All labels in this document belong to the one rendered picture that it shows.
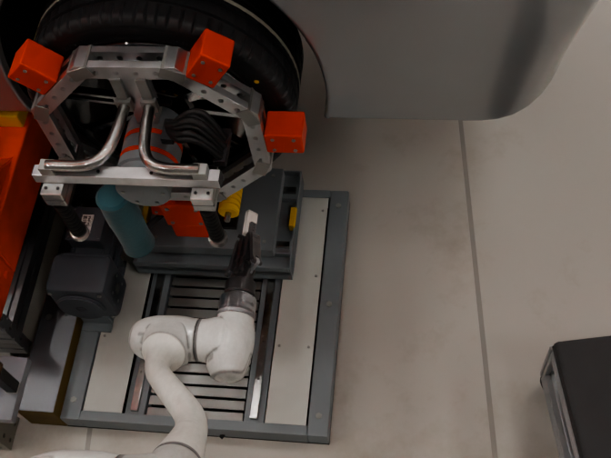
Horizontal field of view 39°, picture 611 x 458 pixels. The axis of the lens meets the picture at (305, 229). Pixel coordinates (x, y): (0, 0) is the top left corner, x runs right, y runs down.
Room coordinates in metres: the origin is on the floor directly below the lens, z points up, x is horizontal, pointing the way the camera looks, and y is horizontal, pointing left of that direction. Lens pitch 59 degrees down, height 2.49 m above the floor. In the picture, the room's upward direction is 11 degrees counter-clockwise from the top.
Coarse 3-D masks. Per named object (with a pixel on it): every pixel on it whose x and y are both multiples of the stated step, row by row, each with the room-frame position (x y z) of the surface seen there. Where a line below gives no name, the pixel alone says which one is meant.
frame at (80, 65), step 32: (64, 64) 1.38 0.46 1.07; (96, 64) 1.31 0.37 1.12; (128, 64) 1.29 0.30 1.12; (160, 64) 1.28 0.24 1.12; (64, 96) 1.33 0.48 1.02; (224, 96) 1.23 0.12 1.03; (256, 96) 1.26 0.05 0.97; (64, 128) 1.39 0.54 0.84; (256, 128) 1.22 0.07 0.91; (256, 160) 1.22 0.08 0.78; (224, 192) 1.26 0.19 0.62
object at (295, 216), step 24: (288, 192) 1.51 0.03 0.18; (144, 216) 1.52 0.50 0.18; (288, 216) 1.44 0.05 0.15; (288, 240) 1.34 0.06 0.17; (144, 264) 1.36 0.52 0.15; (168, 264) 1.34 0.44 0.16; (192, 264) 1.32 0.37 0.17; (216, 264) 1.30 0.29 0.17; (264, 264) 1.28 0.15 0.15; (288, 264) 1.27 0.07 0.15
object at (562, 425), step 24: (552, 360) 0.76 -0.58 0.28; (576, 360) 0.73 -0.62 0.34; (600, 360) 0.72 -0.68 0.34; (552, 384) 0.74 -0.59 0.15; (576, 384) 0.66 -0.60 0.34; (600, 384) 0.65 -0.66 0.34; (552, 408) 0.67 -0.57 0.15; (576, 408) 0.61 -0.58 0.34; (600, 408) 0.59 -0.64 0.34; (576, 432) 0.55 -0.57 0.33; (600, 432) 0.54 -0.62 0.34; (576, 456) 0.50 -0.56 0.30; (600, 456) 0.48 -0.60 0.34
